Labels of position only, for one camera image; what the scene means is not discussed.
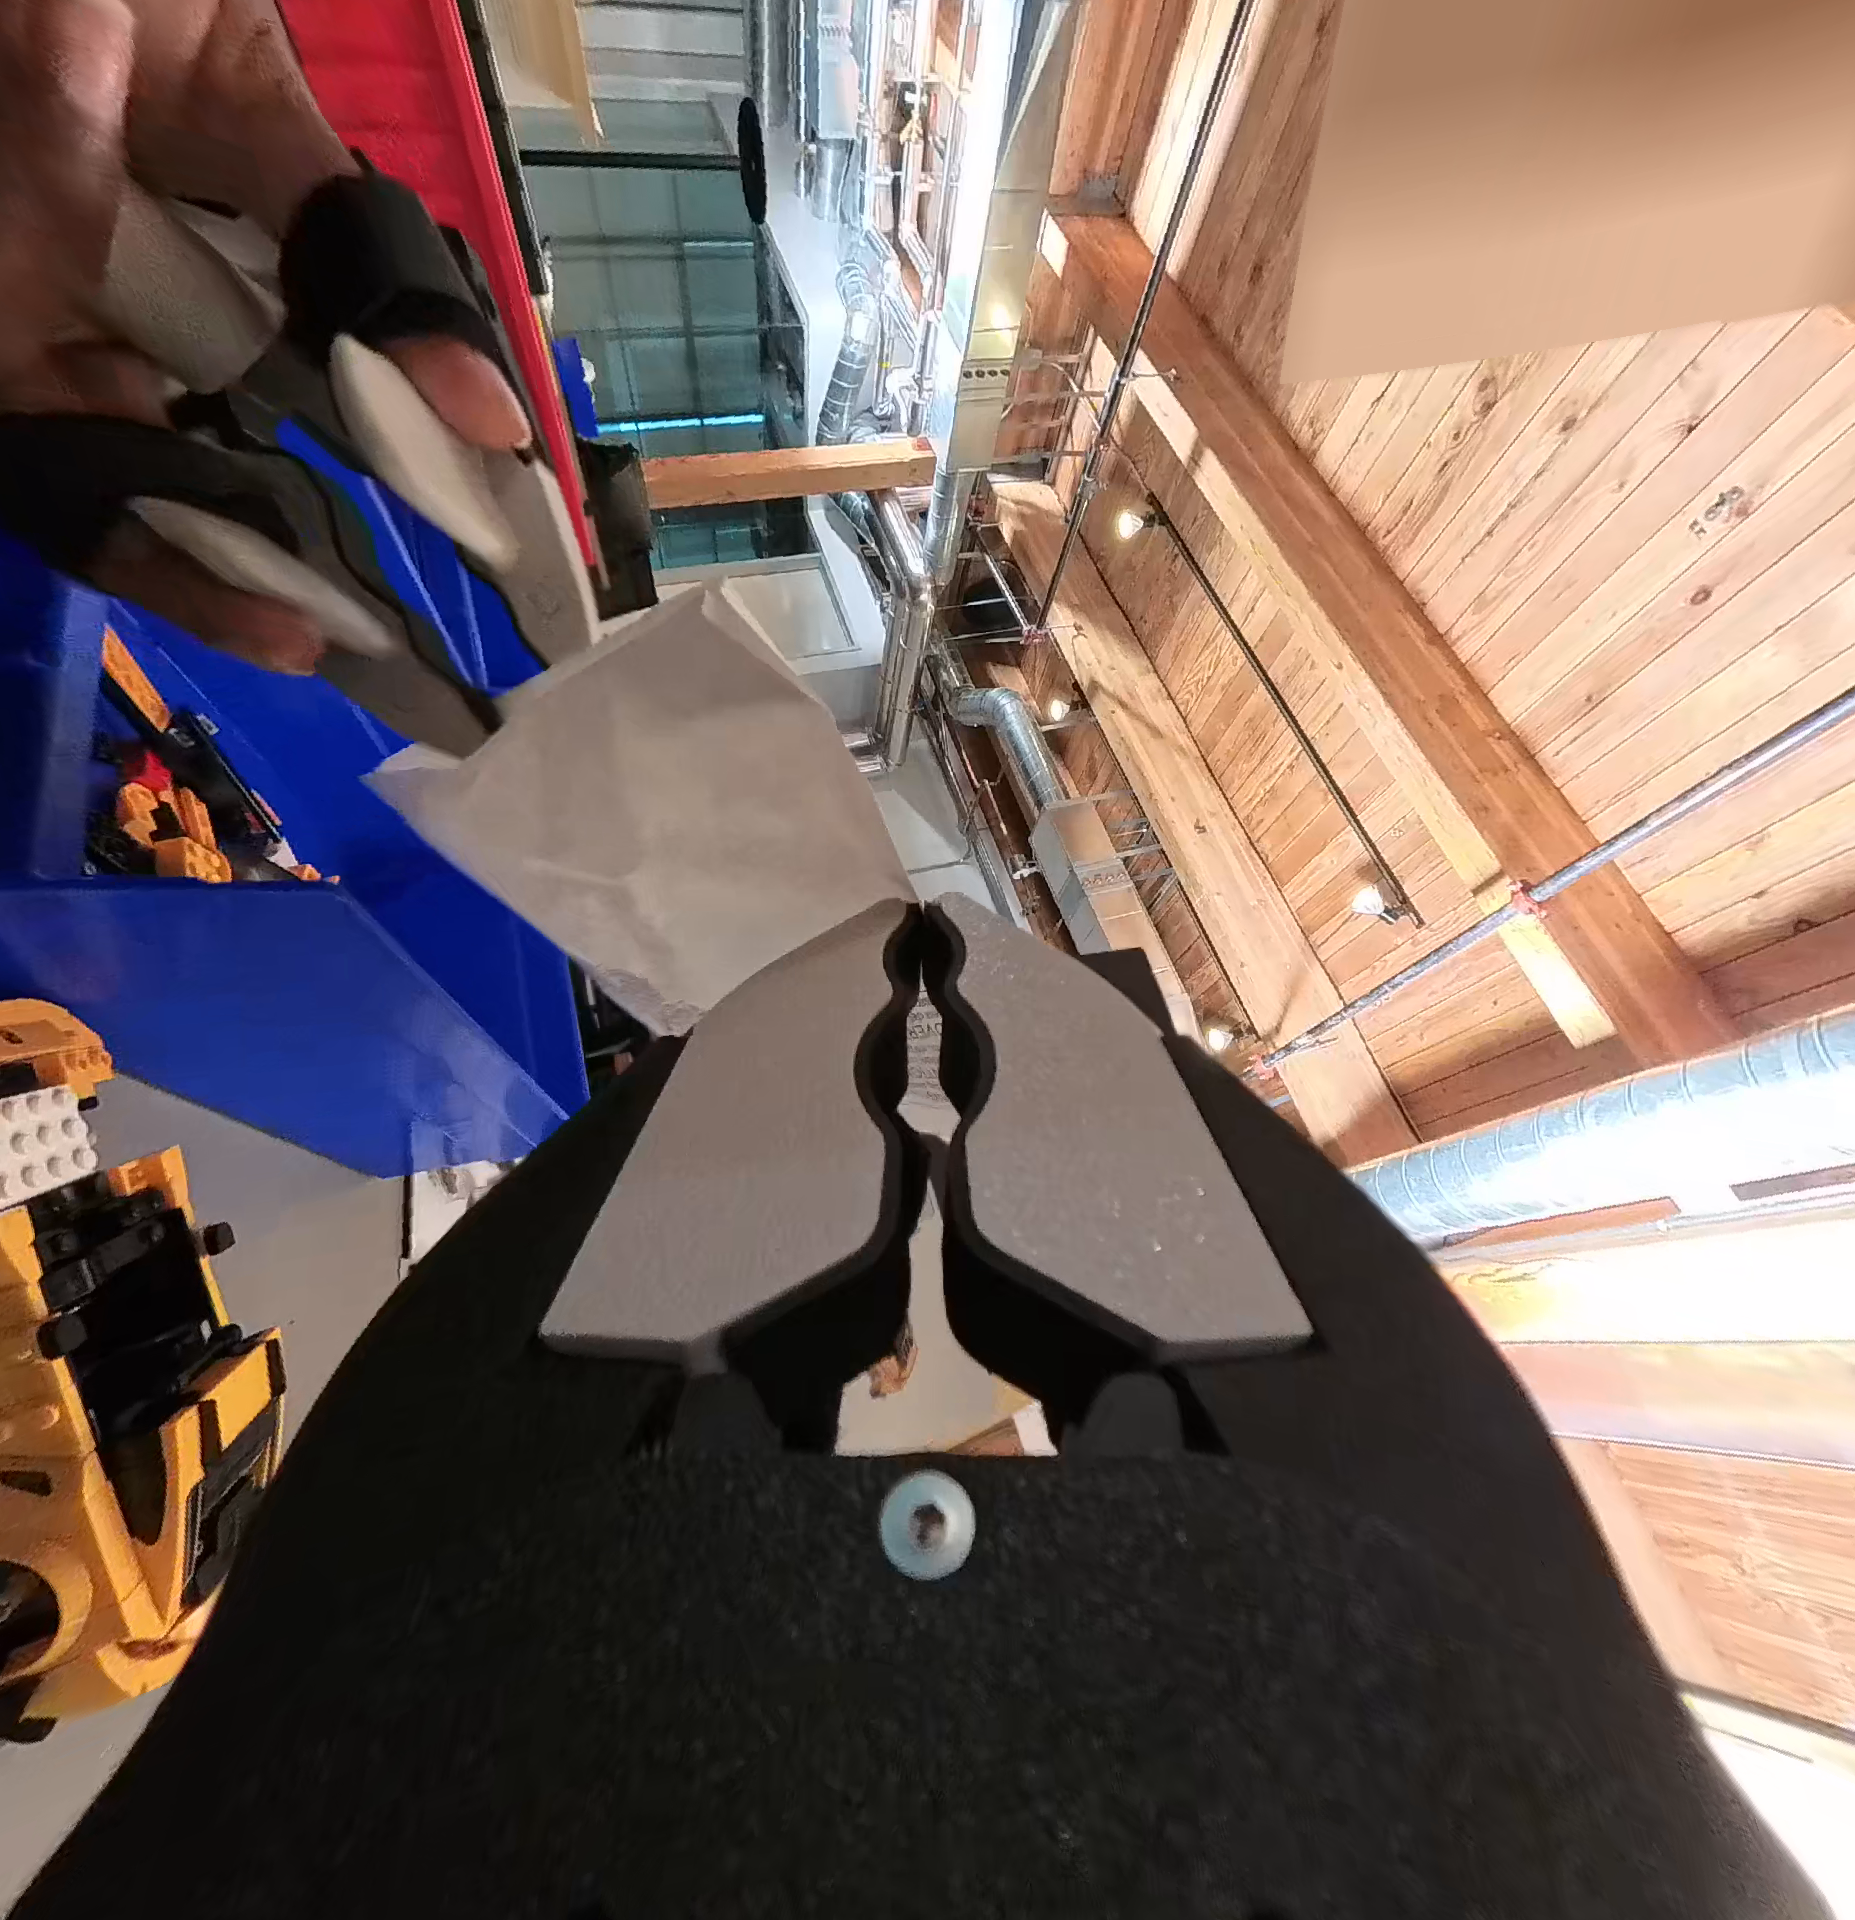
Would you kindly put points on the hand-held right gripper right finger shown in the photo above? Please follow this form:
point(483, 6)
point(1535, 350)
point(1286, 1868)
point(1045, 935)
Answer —
point(1122, 1172)

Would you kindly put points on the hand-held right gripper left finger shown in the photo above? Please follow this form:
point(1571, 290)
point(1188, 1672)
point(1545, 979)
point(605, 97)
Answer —
point(733, 1172)

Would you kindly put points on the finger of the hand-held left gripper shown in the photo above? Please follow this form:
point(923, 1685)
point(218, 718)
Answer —
point(461, 481)
point(268, 571)

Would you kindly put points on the white printed paper bag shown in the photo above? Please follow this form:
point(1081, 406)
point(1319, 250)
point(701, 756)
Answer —
point(659, 781)

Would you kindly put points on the large blue storage bin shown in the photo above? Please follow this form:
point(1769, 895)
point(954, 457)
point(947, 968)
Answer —
point(268, 1021)

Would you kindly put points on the orange lego car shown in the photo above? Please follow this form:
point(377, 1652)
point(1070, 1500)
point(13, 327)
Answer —
point(102, 1382)

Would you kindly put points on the red storage bin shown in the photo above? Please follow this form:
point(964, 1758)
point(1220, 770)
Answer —
point(417, 91)

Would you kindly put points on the silver ventilation duct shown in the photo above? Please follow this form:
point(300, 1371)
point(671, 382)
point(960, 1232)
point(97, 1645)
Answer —
point(1648, 1125)

